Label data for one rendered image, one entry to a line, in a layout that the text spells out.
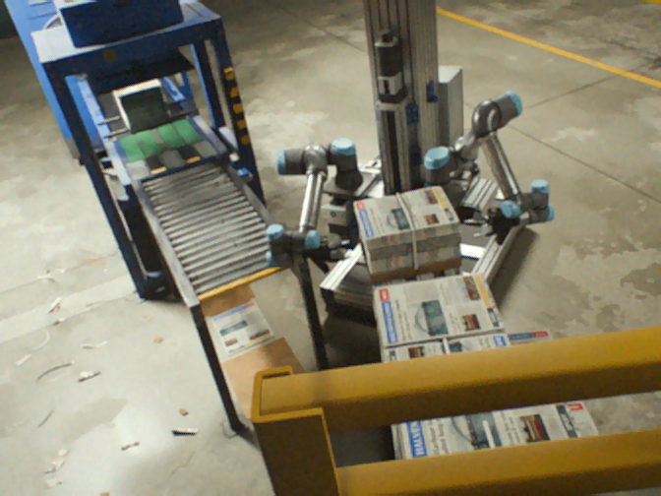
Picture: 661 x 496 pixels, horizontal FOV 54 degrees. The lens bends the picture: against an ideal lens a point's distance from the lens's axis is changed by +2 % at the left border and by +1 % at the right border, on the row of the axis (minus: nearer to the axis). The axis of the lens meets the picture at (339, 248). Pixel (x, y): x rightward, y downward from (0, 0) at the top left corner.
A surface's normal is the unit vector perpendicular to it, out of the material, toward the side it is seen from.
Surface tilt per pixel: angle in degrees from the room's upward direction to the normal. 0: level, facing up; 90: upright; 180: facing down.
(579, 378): 90
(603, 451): 0
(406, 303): 1
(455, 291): 1
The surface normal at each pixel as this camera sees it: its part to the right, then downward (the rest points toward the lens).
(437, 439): -0.15, -0.81
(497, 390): 0.05, 0.57
